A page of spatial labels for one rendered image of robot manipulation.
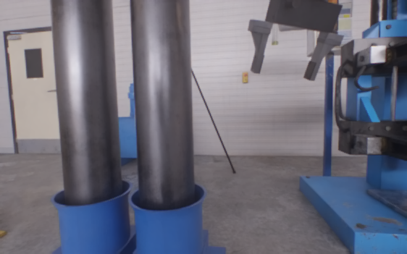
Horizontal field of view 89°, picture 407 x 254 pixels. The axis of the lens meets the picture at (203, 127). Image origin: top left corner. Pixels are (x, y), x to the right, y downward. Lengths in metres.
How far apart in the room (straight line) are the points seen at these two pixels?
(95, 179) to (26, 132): 3.93
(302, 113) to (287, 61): 0.76
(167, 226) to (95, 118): 0.46
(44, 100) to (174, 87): 3.86
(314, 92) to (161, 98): 2.83
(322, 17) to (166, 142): 0.53
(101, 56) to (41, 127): 3.71
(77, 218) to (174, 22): 0.76
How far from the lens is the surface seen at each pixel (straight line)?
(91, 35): 0.90
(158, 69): 0.71
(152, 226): 0.79
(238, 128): 3.15
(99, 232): 0.94
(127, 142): 2.77
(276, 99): 3.20
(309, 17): 0.50
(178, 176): 0.74
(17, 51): 4.91
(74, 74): 0.87
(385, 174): 1.91
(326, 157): 2.25
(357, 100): 1.52
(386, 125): 1.58
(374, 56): 1.41
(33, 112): 4.62
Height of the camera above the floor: 0.69
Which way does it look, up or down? 5 degrees down
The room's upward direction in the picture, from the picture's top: 1 degrees counter-clockwise
